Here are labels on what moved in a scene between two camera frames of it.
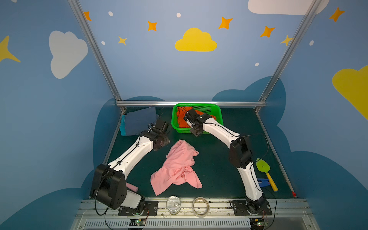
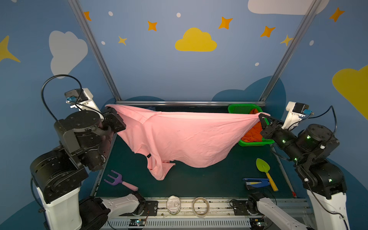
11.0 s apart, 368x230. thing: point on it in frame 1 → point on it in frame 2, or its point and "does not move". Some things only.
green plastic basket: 218,108 → 247,109
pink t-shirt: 177,168 → 192,139
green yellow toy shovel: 263,166 does not move
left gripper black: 164,139 → 115,122
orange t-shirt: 181,112 → 254,135
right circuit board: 257,223 does not move
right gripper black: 196,129 → 270,129
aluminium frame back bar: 171,103 does not move
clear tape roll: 202,215 does not move
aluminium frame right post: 310,14 does not move
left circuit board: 137,222 does not move
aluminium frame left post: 99,51 does not move
